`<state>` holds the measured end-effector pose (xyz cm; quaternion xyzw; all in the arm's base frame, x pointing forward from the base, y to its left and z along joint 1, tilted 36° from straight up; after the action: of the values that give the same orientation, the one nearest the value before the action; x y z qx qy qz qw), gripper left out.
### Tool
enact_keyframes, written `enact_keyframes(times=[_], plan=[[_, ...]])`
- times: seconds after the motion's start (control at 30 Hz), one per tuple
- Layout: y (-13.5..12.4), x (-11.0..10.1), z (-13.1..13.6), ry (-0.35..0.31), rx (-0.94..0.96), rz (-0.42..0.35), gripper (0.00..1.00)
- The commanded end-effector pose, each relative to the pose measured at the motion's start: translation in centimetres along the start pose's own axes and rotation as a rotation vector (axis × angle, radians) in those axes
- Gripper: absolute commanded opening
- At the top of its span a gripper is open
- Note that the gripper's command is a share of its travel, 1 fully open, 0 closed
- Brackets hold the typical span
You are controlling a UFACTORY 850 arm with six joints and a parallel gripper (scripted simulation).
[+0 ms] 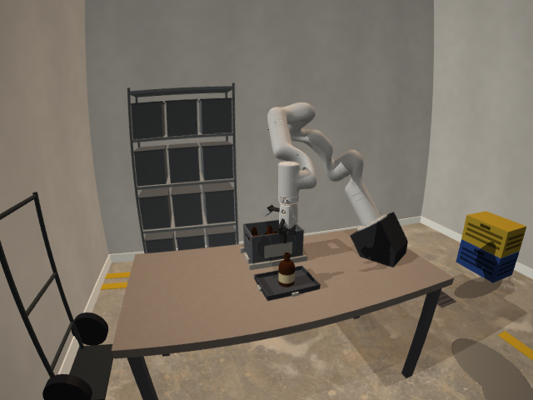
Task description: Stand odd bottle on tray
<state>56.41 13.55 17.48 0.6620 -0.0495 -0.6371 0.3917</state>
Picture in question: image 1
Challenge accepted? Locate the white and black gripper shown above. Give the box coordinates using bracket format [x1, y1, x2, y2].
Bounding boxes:
[278, 202, 298, 243]

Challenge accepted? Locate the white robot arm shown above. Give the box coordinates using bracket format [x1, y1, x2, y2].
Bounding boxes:
[267, 102, 387, 231]

